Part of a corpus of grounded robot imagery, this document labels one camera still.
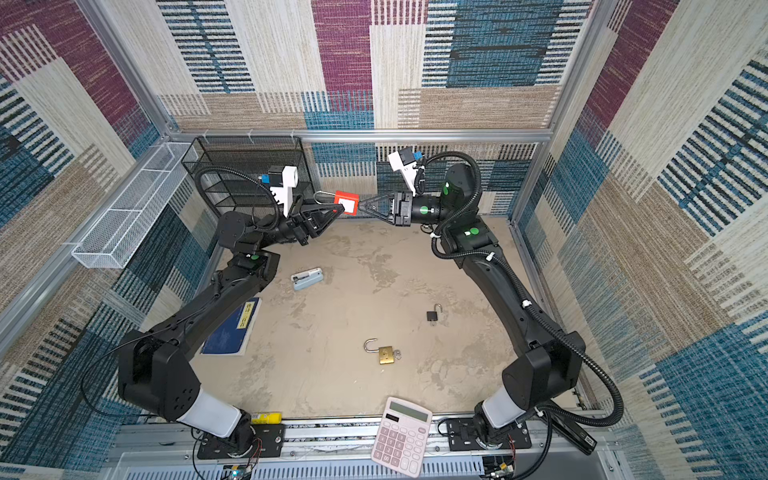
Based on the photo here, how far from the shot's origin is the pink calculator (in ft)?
2.34

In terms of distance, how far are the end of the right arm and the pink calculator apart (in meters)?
0.48

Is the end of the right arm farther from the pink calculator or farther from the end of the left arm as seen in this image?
the pink calculator

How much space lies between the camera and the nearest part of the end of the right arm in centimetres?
55

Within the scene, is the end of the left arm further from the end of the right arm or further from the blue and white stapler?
the blue and white stapler
